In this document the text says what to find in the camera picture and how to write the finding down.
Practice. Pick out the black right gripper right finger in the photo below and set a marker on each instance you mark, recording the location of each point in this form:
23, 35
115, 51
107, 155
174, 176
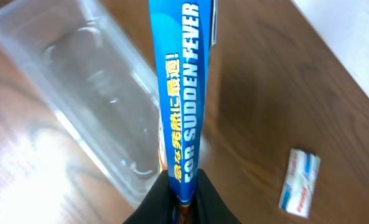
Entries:
209, 208

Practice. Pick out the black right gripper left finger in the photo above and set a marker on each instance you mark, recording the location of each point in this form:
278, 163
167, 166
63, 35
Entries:
157, 206

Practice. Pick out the white blue Panadol box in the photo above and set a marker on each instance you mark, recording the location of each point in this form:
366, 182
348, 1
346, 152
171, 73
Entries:
299, 183

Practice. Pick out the clear plastic container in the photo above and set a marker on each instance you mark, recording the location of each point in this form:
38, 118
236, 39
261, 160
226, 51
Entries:
96, 82

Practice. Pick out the blue Kool Fever box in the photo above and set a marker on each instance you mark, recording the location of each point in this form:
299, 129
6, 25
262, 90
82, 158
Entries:
183, 33

